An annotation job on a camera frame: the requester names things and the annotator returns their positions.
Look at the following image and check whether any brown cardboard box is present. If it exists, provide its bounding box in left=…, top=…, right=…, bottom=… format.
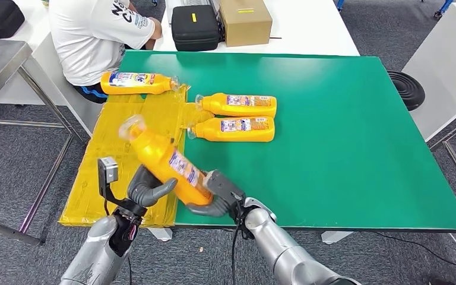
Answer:
left=218, top=0, right=273, bottom=48

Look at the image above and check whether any black round stool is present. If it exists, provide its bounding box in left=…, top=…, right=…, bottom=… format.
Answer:
left=387, top=71, right=426, bottom=112

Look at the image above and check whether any person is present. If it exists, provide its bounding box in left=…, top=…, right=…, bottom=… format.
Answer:
left=49, top=0, right=164, bottom=105

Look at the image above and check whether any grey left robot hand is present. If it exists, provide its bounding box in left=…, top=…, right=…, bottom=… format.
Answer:
left=126, top=165, right=179, bottom=209

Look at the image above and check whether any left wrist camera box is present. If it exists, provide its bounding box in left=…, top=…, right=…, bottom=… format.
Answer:
left=97, top=156, right=148, bottom=217

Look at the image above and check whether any white side table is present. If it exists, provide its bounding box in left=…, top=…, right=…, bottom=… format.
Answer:
left=401, top=3, right=456, bottom=209

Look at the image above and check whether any green table mat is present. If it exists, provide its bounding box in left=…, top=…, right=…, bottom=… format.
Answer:
left=110, top=50, right=456, bottom=233

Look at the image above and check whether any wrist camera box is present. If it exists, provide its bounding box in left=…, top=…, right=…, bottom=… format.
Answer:
left=201, top=170, right=247, bottom=208
left=97, top=156, right=148, bottom=217

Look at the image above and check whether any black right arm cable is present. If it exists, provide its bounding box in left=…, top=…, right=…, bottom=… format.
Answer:
left=230, top=197, right=249, bottom=285

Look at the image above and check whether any yellow plastic wrapped cardboard sheet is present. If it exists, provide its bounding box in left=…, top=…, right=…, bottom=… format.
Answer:
left=59, top=84, right=216, bottom=229

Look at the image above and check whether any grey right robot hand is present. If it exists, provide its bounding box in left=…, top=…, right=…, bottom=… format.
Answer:
left=185, top=194, right=237, bottom=219

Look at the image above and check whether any black floor cable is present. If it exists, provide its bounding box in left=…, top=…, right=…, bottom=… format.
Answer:
left=363, top=230, right=456, bottom=273

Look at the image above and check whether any white box seat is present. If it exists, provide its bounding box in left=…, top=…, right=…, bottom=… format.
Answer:
left=0, top=0, right=107, bottom=137

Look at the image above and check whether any white table foot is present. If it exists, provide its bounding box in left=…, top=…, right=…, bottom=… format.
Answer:
left=147, top=227, right=173, bottom=242
left=321, top=230, right=356, bottom=245

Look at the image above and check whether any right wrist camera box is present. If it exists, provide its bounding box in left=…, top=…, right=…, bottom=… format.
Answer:
left=201, top=170, right=247, bottom=208

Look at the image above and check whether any blue wheeled frame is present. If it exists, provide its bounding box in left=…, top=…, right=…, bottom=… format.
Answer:
left=432, top=0, right=455, bottom=20

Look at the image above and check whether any orange plastic detergent bottle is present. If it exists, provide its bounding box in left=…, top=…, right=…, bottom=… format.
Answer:
left=195, top=93, right=278, bottom=119
left=100, top=71, right=180, bottom=96
left=186, top=116, right=276, bottom=143
left=118, top=114, right=216, bottom=208

